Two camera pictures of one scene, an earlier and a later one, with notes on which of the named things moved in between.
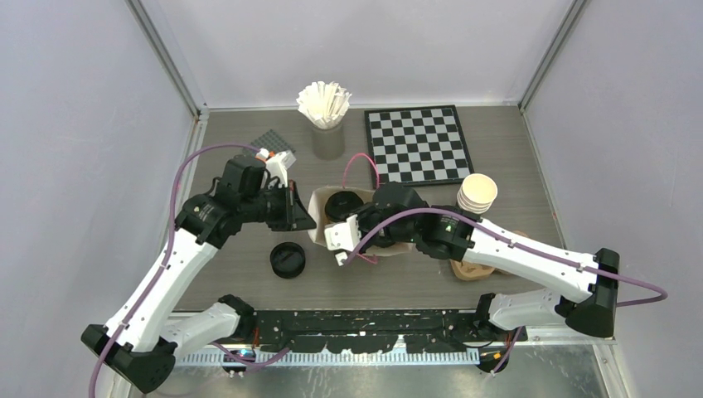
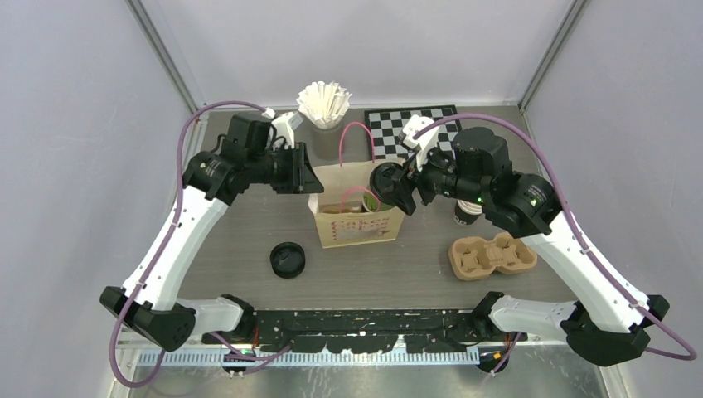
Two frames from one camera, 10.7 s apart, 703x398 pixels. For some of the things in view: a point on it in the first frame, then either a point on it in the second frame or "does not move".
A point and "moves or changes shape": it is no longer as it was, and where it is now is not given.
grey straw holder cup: [328, 143] does not move
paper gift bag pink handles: [361, 177] moves or changes shape
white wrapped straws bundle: [324, 103] does not move
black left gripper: [294, 215] to [303, 178]
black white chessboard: [418, 146] does not move
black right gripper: [362, 211] to [403, 196]
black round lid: [288, 259] does not move
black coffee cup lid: [340, 204] to [382, 180]
